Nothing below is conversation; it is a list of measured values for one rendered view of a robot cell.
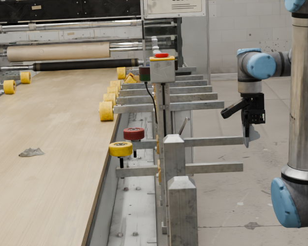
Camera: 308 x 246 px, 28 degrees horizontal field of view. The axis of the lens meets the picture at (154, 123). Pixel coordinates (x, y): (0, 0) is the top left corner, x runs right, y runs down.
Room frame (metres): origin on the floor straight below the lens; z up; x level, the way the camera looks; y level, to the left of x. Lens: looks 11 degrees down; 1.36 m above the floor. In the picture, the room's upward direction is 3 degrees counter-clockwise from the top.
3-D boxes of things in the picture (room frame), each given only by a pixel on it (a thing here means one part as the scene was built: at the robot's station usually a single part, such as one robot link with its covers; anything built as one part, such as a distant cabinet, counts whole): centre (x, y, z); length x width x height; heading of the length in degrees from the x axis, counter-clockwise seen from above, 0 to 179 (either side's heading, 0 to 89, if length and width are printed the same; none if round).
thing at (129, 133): (2.29, 0.08, 0.85); 0.08 x 0.08 x 0.11
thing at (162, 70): (1.74, -0.03, 1.18); 0.07 x 0.07 x 0.08; 0
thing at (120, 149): (2.04, 0.12, 0.85); 0.08 x 0.08 x 0.11
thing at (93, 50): (4.86, 0.52, 1.05); 1.43 x 0.12 x 0.12; 90
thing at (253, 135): (2.28, -0.37, 0.86); 0.06 x 0.03 x 0.09; 90
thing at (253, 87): (2.30, -0.37, 1.05); 0.10 x 0.09 x 0.05; 0
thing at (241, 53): (2.29, -0.37, 1.13); 0.10 x 0.09 x 0.12; 7
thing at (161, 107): (1.74, -0.03, 0.93); 0.05 x 0.05 x 0.45; 0
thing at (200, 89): (3.04, -0.05, 0.95); 0.50 x 0.04 x 0.04; 90
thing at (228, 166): (2.04, -0.08, 0.81); 0.44 x 0.03 x 0.04; 90
